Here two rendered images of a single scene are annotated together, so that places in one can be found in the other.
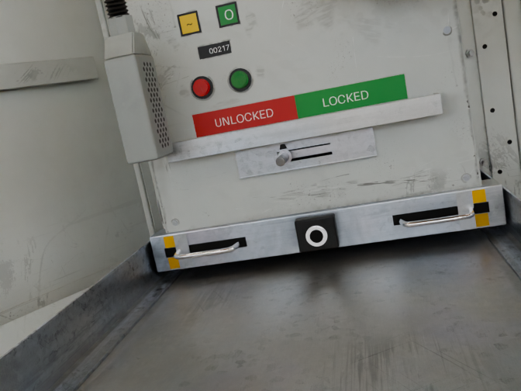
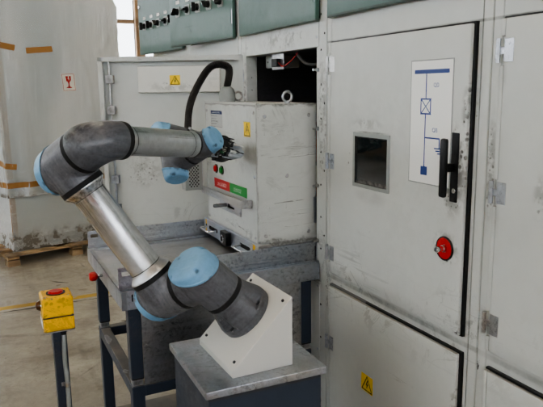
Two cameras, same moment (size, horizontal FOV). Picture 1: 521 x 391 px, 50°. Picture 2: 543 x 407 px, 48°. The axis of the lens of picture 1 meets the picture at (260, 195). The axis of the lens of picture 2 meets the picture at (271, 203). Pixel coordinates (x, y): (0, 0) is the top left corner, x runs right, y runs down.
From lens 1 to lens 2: 2.01 m
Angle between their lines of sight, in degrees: 52
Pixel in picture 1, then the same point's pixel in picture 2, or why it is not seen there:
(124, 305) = (174, 235)
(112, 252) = not seen: hidden behind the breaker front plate
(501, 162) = (321, 244)
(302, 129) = (220, 196)
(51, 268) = (194, 216)
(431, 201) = (246, 242)
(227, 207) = (217, 216)
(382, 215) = (238, 241)
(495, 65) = (322, 195)
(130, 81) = not seen: hidden behind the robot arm
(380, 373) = not seen: hidden behind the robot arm
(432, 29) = (252, 174)
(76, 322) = (144, 231)
